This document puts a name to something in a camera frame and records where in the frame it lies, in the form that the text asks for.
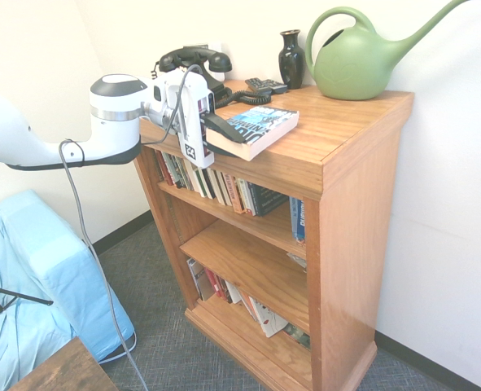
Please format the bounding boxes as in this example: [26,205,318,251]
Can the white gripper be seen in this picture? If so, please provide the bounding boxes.
[176,72,246,169]

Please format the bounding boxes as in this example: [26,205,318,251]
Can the blue paperback book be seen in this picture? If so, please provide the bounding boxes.
[205,105,300,162]

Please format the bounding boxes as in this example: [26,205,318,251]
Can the leaning red books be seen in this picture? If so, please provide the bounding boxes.
[186,257,216,303]

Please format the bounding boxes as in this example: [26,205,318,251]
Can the green cover book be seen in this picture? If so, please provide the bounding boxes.
[195,165,217,200]

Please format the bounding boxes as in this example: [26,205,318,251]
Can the thick white paperback book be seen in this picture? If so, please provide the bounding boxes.
[207,167,235,207]

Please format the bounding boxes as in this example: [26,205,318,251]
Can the black rotary telephone base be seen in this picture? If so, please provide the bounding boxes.
[182,60,234,108]

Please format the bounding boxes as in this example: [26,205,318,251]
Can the cream paperback book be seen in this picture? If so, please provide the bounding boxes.
[181,158,203,196]

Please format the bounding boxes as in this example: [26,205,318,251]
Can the orange spine book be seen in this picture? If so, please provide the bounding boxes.
[223,174,247,215]

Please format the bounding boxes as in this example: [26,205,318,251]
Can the dark green spine book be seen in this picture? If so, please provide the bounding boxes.
[165,152,189,191]

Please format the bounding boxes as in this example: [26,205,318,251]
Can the black remote control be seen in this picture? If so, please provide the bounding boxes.
[244,77,289,95]

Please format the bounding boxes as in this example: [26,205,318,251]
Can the red white spine book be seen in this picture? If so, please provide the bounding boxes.
[154,149,175,187]

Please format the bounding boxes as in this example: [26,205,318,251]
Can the dark teal cover book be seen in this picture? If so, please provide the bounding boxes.
[247,182,291,218]

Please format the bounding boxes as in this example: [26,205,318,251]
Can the black telephone handset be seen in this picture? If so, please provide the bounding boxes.
[157,46,234,74]

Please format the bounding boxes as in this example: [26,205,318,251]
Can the black glossy vase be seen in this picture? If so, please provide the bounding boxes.
[278,29,306,90]

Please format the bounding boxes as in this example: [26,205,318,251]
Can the light blue spine book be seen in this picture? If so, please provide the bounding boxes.
[289,196,307,245]

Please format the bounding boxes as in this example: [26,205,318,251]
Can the green plastic watering can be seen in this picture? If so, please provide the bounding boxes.
[304,0,473,102]

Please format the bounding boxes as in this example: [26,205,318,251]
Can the wooden bookcase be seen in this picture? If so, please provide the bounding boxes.
[133,79,416,391]

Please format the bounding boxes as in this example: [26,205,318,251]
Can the bright red spine book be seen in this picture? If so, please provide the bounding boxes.
[203,267,225,301]

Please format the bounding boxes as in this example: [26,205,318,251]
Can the dark red spine book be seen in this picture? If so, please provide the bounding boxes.
[215,275,234,305]

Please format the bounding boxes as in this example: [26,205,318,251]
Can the plain white book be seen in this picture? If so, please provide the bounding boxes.
[225,280,243,305]

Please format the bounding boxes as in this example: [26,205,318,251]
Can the grey white thin book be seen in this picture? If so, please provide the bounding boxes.
[238,289,262,323]

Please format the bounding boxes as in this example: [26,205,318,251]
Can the white book red mark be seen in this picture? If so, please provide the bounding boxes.
[250,297,290,339]

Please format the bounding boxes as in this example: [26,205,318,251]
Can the dark green flat book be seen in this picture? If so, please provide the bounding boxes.
[282,323,312,351]

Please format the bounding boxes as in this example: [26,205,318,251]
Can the light blue cloth cover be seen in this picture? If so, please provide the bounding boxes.
[0,188,137,391]

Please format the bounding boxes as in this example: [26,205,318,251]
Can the dark wooden table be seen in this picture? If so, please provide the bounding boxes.
[7,336,120,391]

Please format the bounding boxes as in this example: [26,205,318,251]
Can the black coiled telephone cord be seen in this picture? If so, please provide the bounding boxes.
[149,59,274,110]

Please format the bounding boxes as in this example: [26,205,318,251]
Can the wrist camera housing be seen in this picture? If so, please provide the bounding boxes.
[149,76,181,123]

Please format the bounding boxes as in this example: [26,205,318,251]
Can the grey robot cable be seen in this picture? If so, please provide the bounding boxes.
[58,64,203,391]

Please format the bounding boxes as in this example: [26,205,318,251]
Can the black camera tripod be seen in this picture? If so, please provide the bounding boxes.
[0,282,55,323]

